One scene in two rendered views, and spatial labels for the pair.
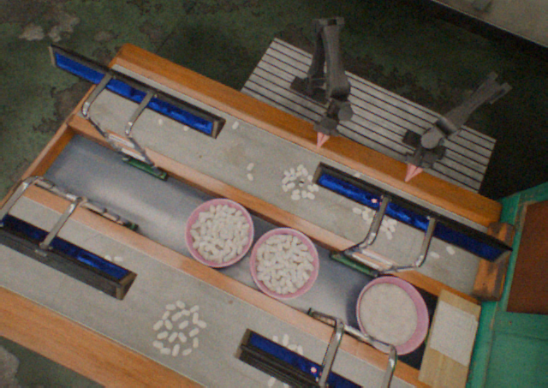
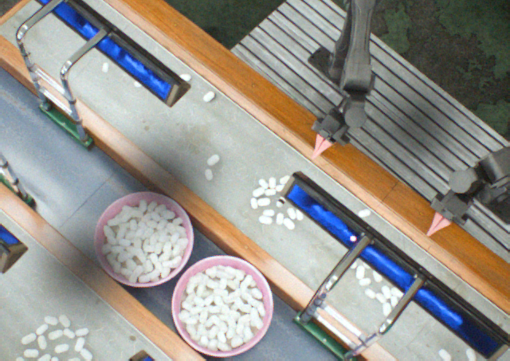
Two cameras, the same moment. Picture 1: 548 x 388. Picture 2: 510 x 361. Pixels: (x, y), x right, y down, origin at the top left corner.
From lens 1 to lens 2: 0.73 m
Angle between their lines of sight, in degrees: 7
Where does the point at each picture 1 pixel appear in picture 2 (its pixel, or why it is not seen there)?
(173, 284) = (61, 292)
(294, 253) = (241, 300)
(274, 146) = (256, 140)
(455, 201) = (500, 287)
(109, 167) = (17, 112)
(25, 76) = not seen: outside the picture
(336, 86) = (354, 78)
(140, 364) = not seen: outside the picture
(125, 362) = not seen: outside the picture
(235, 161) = (194, 147)
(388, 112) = (448, 134)
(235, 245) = (160, 264)
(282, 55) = (311, 10)
